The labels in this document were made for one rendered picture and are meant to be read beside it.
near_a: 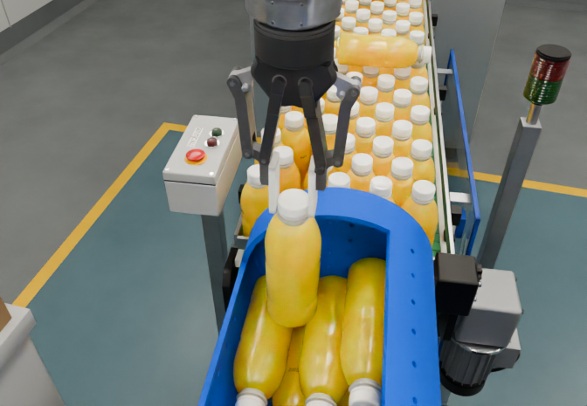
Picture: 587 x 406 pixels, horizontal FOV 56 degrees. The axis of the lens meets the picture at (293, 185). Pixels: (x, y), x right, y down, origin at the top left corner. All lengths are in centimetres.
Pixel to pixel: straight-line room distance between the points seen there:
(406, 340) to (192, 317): 161
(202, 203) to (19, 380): 43
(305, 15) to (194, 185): 61
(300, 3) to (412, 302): 39
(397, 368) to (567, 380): 163
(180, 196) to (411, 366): 59
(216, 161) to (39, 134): 240
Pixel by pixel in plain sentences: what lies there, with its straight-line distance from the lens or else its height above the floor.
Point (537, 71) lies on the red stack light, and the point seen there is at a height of 122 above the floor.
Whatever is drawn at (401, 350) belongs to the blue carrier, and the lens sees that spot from 63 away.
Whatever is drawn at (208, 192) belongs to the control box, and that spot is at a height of 106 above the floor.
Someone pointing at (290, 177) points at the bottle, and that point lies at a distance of 104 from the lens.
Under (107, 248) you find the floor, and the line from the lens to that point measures 252.
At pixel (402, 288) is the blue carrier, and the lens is 68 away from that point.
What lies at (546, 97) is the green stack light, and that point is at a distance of 118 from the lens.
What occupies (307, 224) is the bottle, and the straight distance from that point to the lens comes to 66.
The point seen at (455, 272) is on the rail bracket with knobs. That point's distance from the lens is 100.
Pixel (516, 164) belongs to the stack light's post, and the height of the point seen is 100.
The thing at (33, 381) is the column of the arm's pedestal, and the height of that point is 85.
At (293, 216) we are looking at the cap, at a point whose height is 129.
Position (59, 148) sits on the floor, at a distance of 321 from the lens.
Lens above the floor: 172
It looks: 40 degrees down
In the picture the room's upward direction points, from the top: straight up
